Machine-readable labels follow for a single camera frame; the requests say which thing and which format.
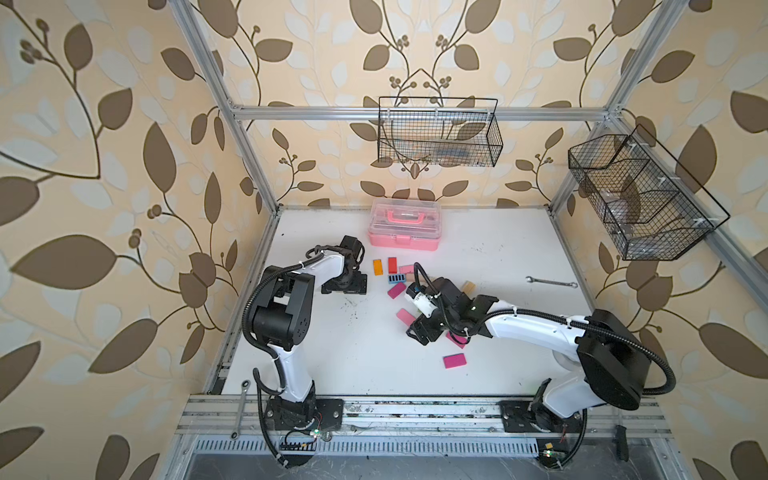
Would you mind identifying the magenta block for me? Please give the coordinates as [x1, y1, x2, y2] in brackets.
[446, 332, 470, 349]
[443, 353, 467, 369]
[387, 282, 406, 299]

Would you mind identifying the magenta block right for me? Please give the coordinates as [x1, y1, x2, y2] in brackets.
[446, 332, 470, 349]

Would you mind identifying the pink plastic storage box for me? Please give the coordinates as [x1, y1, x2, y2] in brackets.
[368, 198, 442, 251]

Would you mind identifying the black wire basket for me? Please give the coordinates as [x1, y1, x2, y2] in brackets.
[377, 95, 504, 168]
[568, 124, 730, 262]

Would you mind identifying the magenta block upper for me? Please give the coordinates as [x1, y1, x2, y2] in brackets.
[387, 282, 406, 299]

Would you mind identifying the wooden block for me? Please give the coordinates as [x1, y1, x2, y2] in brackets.
[461, 281, 476, 295]

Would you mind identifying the silver wrench on table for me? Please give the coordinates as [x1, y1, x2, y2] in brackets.
[525, 276, 579, 289]

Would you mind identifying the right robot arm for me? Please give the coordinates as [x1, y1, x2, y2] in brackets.
[406, 263, 677, 431]

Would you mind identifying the orange block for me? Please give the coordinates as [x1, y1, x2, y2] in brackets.
[373, 259, 384, 276]

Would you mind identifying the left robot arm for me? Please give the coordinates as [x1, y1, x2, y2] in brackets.
[241, 235, 367, 403]

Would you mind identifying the magenta block bottom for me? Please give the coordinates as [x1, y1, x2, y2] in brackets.
[443, 353, 467, 369]

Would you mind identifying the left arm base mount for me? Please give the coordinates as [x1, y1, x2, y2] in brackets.
[266, 396, 345, 435]

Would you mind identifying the black wire basket back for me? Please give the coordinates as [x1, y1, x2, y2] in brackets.
[377, 95, 504, 168]

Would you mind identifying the aluminium frame rail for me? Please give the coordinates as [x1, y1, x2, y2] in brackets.
[163, 395, 692, 479]

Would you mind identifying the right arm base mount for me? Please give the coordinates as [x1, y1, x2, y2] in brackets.
[498, 400, 584, 435]

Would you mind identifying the black wire basket right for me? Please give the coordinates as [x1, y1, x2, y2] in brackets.
[568, 124, 730, 262]

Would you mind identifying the silver wrench on rail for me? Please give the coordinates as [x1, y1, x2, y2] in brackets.
[230, 380, 251, 440]

